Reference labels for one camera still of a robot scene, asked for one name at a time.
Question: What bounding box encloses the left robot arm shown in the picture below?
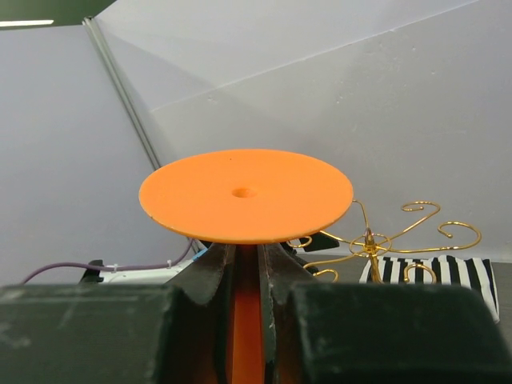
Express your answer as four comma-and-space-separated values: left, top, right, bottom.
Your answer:
79, 233, 340, 284

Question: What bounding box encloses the black white striped cloth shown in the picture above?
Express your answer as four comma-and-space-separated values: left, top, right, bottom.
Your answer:
378, 255, 500, 323

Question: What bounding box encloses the orange plastic wine glass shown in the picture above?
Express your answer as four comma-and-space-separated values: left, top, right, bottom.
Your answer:
138, 149, 353, 383

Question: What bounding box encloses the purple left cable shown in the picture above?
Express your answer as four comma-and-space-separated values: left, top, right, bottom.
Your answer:
22, 238, 195, 286

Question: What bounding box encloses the gold wire glass rack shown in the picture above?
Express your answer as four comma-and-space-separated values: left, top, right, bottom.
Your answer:
303, 199, 482, 283

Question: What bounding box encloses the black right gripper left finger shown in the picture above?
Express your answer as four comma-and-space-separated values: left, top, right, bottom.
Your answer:
1, 244, 234, 383

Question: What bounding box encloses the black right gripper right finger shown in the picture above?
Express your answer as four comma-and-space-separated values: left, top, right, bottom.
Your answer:
258, 244, 505, 383

